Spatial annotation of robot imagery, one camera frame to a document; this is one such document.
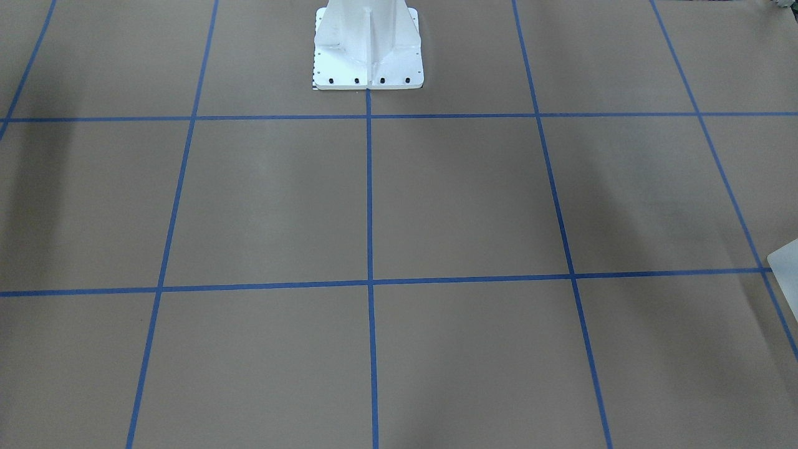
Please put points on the clear plastic storage box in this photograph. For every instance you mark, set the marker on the clear plastic storage box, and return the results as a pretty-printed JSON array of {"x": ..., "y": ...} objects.
[{"x": 783, "y": 263}]

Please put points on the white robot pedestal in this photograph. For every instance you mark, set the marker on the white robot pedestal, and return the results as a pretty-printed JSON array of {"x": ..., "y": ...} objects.
[{"x": 367, "y": 45}]

